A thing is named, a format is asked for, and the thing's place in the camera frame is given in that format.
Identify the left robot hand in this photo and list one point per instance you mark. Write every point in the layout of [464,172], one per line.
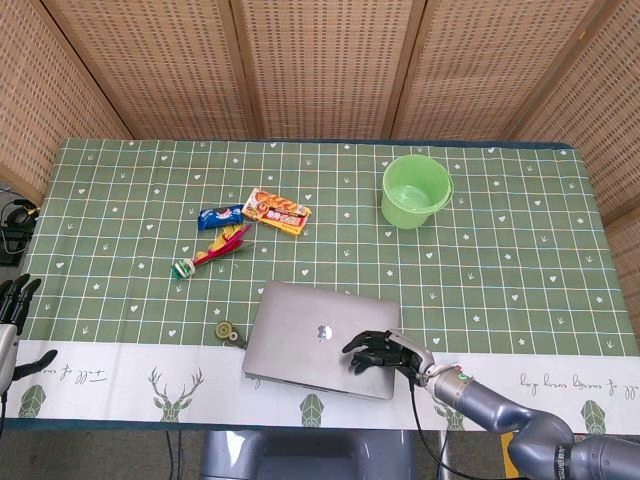
[11,340]

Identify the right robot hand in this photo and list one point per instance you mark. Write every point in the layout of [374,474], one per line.
[387,352]

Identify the silver laptop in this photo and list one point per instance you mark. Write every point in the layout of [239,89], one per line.
[310,340]

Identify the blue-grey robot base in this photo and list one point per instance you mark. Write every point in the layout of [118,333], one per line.
[305,455]

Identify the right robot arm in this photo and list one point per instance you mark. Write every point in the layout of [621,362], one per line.
[500,405]

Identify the green checked tablecloth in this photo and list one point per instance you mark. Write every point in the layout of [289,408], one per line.
[350,260]

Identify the green plastic bucket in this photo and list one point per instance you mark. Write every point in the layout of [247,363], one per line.
[415,192]

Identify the orange snack box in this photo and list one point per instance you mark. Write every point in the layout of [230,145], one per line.
[277,210]

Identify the colourful feather shuttlecock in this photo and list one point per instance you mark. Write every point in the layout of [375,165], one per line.
[220,247]

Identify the blue snack pack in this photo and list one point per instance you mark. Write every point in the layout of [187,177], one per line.
[220,216]

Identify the woven bamboo folding screen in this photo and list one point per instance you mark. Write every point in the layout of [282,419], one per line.
[320,65]

